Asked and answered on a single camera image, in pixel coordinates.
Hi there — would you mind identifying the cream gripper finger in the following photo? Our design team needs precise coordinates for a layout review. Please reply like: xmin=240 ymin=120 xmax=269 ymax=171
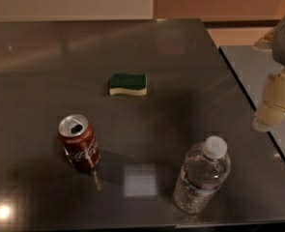
xmin=253 ymin=28 xmax=275 ymax=51
xmin=252 ymin=69 xmax=285 ymax=132

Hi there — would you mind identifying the clear plastic water bottle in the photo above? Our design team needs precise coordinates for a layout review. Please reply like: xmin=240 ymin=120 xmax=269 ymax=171
xmin=173 ymin=136 xmax=231 ymax=214

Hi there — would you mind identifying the green and yellow sponge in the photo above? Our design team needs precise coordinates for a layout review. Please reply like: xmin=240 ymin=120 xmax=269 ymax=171
xmin=109 ymin=73 xmax=147 ymax=97

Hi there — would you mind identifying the grey side table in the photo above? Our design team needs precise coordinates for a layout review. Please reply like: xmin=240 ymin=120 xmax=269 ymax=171
xmin=218 ymin=44 xmax=285 ymax=179

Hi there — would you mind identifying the red coca-cola can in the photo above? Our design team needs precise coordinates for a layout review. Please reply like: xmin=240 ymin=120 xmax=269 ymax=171
xmin=58 ymin=114 xmax=100 ymax=172

